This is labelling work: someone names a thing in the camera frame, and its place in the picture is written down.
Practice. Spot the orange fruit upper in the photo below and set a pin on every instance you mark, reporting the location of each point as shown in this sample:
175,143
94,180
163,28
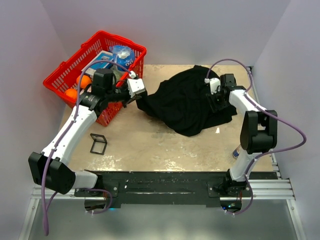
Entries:
85,81

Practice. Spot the red plastic shopping basket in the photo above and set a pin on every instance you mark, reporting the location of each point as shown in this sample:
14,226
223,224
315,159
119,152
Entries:
64,77

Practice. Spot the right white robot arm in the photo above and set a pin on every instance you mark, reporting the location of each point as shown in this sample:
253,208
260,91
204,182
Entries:
258,133

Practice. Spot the orange fruit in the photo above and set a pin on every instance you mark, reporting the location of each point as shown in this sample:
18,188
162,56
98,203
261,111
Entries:
72,94
85,81

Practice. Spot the black square frame stand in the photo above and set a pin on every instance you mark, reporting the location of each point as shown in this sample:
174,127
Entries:
99,144

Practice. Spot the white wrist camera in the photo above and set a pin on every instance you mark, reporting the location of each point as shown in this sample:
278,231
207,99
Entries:
135,85
214,83

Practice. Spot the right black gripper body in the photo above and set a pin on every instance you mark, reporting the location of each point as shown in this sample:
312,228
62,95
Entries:
216,102

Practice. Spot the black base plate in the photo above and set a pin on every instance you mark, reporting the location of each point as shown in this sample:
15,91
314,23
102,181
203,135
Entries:
116,188

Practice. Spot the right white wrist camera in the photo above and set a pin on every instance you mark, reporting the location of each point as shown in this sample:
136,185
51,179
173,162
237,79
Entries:
214,83

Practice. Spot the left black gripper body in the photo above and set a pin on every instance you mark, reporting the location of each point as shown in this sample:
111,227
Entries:
120,94

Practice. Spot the orange fruit lower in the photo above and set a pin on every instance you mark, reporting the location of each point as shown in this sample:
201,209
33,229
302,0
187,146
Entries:
72,94

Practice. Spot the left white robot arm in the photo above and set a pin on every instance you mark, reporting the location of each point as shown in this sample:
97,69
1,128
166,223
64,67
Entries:
49,168

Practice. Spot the black printed t-shirt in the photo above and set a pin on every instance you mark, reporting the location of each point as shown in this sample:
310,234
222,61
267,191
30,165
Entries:
181,103

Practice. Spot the blue plastic bag item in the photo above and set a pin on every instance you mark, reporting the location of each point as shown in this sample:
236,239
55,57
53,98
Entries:
123,55

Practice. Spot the blue white product box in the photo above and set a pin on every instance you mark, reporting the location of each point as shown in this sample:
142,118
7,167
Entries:
103,56

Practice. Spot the green melon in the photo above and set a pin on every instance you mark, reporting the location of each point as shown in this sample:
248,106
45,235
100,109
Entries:
118,73

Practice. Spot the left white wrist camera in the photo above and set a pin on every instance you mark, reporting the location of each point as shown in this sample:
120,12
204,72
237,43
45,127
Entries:
135,85

